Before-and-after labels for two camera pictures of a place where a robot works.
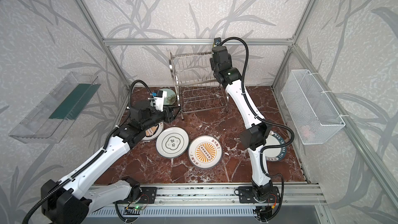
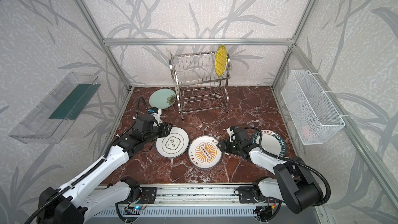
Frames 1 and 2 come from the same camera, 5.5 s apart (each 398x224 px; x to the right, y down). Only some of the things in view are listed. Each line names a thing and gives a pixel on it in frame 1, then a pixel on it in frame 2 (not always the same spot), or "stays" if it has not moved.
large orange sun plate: x=205 y=152 stays
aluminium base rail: x=296 y=195 stays
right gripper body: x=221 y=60 → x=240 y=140
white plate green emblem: x=172 y=142 stays
